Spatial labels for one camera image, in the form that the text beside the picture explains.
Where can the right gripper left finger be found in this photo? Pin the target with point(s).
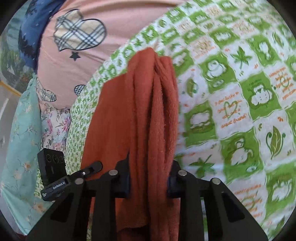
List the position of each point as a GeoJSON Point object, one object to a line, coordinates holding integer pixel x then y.
{"type": "Point", "coordinates": [68, 217]}

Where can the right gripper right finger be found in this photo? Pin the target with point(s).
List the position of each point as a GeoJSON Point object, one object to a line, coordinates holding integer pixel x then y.
{"type": "Point", "coordinates": [209, 210]}

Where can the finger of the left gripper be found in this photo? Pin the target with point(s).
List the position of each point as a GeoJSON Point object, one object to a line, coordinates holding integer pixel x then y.
{"type": "Point", "coordinates": [87, 172]}

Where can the rust orange knit sweater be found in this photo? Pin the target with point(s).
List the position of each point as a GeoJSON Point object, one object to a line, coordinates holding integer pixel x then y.
{"type": "Point", "coordinates": [137, 119]}

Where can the teal floral pillow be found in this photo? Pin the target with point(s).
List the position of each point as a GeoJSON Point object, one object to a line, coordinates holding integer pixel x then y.
{"type": "Point", "coordinates": [19, 177]}

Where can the white floral pillow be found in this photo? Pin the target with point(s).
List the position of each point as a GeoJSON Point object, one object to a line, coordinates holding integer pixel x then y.
{"type": "Point", "coordinates": [55, 127]}

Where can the gold framed landscape painting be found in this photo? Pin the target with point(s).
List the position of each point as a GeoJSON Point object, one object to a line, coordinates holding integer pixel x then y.
{"type": "Point", "coordinates": [14, 72]}

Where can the pink heart pattern quilt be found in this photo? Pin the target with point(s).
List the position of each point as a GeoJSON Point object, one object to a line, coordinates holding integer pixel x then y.
{"type": "Point", "coordinates": [80, 37]}

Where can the green checkered bed sheet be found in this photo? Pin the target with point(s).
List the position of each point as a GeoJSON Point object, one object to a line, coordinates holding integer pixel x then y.
{"type": "Point", "coordinates": [235, 67]}

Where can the navy blue starry pillow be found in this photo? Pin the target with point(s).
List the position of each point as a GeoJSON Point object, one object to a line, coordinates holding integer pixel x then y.
{"type": "Point", "coordinates": [36, 19]}

